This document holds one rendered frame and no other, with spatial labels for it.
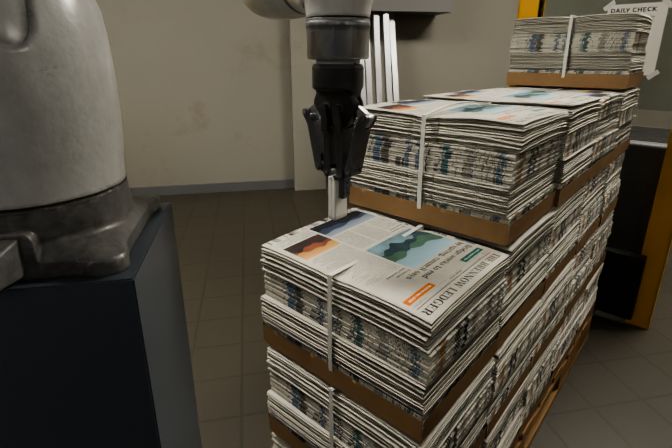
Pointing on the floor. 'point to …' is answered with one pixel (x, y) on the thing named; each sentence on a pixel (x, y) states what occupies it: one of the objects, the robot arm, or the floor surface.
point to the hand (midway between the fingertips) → (337, 196)
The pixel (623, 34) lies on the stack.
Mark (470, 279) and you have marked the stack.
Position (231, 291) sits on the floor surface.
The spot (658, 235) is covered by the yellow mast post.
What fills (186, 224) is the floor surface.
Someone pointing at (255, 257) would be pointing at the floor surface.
